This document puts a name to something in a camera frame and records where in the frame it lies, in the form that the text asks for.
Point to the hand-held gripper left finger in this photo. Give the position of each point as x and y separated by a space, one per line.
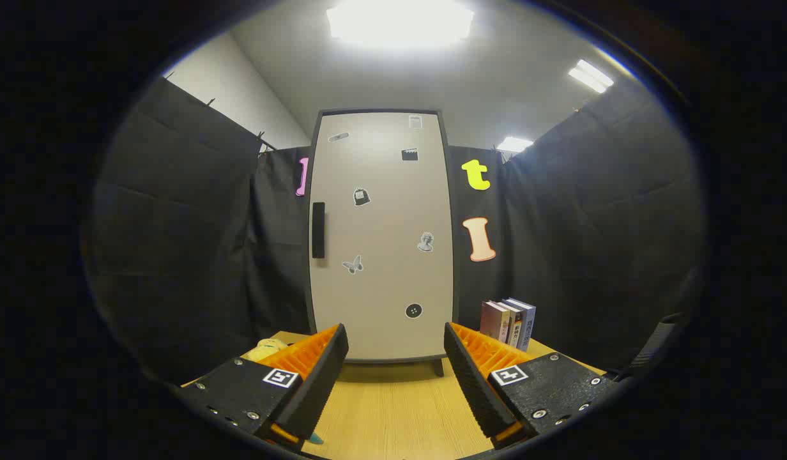
317 390

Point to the large ceiling light panel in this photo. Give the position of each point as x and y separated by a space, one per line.
400 22

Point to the yellow plush toy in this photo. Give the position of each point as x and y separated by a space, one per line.
264 350

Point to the beige spine book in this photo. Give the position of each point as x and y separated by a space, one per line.
515 327

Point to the black backdrop cloth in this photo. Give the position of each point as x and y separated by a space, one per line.
176 223

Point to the dark grey cabinet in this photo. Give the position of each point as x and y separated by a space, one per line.
438 367

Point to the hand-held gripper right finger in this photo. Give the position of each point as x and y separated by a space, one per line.
473 383

